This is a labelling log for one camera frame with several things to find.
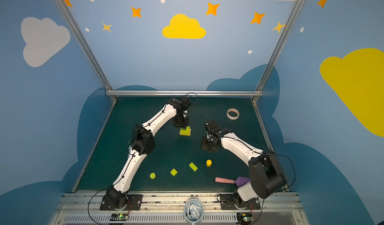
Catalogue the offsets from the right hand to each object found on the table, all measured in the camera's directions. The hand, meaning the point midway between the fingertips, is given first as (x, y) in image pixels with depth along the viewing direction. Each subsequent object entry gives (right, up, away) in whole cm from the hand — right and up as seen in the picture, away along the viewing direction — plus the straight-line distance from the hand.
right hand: (204, 145), depth 88 cm
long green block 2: (-10, +7, +12) cm, 17 cm away
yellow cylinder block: (+3, -10, -2) cm, 11 cm away
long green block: (-14, +5, +11) cm, 19 cm away
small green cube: (-13, +7, +11) cm, 19 cm away
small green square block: (-18, -14, -4) cm, 23 cm away
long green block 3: (-6, -12, -2) cm, 14 cm away
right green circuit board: (+19, -32, -16) cm, 40 cm away
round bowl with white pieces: (-6, -28, -16) cm, 33 cm away
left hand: (-11, +10, +10) cm, 18 cm away
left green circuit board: (-42, -31, -17) cm, 55 cm away
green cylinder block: (-29, -16, -6) cm, 34 cm away
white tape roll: (+26, +22, +26) cm, 42 cm away
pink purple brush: (+19, -18, -8) cm, 27 cm away
